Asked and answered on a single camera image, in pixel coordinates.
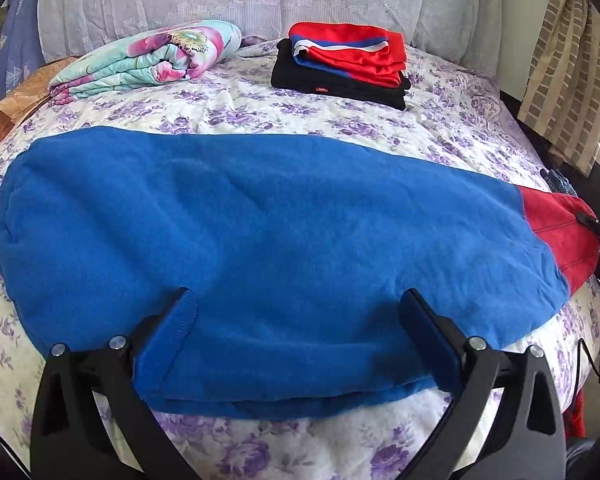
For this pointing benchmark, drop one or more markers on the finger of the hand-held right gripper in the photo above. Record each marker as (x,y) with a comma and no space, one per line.
(587,220)

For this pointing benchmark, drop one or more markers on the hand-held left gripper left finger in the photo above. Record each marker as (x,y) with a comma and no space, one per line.
(150,327)

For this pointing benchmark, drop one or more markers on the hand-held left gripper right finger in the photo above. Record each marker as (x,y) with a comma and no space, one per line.
(430,340)

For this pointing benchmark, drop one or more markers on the blue and red sweatshirt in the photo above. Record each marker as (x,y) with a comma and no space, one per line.
(280,235)

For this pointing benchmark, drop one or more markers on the blue denim jeans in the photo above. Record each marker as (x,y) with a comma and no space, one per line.
(560,182)

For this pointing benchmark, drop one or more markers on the beige brick pattern curtain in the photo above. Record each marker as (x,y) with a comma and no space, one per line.
(565,75)

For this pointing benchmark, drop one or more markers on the purple floral bedspread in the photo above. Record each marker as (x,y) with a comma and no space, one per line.
(330,120)

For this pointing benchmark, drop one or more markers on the orange brown cloth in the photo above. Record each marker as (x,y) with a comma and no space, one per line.
(5,120)

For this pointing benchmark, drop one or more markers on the folded colourful floral quilt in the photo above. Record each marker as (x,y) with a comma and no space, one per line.
(145,60)

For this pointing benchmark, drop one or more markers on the folded black garment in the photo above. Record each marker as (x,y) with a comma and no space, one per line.
(320,85)

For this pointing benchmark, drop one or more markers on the folded red blue white garment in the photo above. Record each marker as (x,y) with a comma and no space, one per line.
(350,55)

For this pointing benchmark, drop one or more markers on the blue patterned pillow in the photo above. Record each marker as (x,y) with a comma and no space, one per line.
(17,35)

